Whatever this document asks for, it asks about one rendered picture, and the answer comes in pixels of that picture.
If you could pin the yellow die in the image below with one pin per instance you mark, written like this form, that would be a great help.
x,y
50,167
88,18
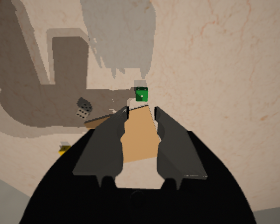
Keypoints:
x,y
63,149

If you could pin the green die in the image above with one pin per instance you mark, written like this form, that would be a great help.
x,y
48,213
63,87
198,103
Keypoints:
x,y
142,94

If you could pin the orange flat mat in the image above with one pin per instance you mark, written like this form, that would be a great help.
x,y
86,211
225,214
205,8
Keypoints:
x,y
140,140

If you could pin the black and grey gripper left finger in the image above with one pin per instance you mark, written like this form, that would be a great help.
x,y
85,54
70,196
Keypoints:
x,y
97,154

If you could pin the white die with black pips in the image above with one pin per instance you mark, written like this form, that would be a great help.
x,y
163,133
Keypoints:
x,y
83,111

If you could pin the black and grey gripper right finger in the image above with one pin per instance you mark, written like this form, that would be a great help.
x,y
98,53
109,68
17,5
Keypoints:
x,y
197,170

